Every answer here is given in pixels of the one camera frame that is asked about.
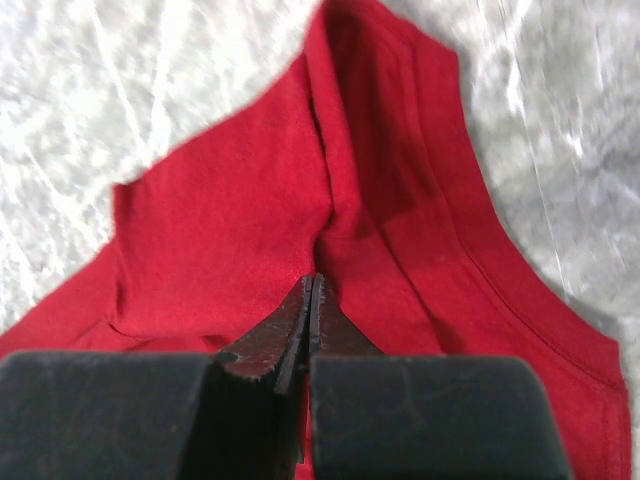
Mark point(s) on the red t shirt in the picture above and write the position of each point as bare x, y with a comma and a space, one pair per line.
357, 164

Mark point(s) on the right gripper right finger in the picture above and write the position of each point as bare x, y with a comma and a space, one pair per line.
378, 416

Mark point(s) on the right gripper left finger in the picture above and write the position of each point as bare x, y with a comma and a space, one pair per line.
235, 414

